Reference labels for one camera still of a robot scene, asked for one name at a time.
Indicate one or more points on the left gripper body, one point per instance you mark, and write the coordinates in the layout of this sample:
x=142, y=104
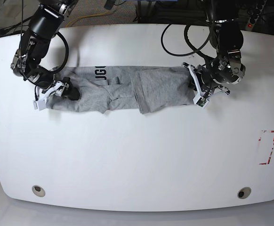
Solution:
x=206, y=82

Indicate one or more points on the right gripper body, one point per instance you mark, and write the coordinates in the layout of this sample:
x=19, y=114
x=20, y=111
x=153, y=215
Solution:
x=60, y=88

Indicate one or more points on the grey T-shirt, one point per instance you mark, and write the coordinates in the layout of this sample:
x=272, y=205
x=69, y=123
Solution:
x=146, y=88

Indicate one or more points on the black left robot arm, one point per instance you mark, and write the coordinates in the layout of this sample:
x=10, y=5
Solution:
x=221, y=50

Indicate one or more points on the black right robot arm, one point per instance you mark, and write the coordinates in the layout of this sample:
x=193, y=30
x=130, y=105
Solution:
x=33, y=47

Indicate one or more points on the black tripod rod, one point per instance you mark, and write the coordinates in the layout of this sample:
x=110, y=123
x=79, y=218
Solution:
x=10, y=30

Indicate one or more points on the red tape rectangle marker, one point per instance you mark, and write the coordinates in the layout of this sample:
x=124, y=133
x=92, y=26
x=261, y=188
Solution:
x=265, y=147

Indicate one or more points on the power strip with red light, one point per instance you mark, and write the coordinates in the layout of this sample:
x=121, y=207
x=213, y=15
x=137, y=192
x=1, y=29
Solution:
x=254, y=12

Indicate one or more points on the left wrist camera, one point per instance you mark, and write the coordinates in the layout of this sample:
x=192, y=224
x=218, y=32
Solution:
x=200, y=101

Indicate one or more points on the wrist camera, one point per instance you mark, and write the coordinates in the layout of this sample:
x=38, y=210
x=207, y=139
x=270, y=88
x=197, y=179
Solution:
x=200, y=101
x=39, y=104

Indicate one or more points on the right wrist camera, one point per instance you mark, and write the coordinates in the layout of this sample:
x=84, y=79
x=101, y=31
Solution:
x=39, y=104

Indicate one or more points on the left table cable grommet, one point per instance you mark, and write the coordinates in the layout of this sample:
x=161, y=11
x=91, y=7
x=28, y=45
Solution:
x=38, y=191

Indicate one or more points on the table cable grommet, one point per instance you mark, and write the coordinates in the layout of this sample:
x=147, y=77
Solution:
x=38, y=191
x=244, y=193

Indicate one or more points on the right table cable grommet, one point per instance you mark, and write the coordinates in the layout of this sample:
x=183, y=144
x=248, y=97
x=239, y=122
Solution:
x=244, y=193

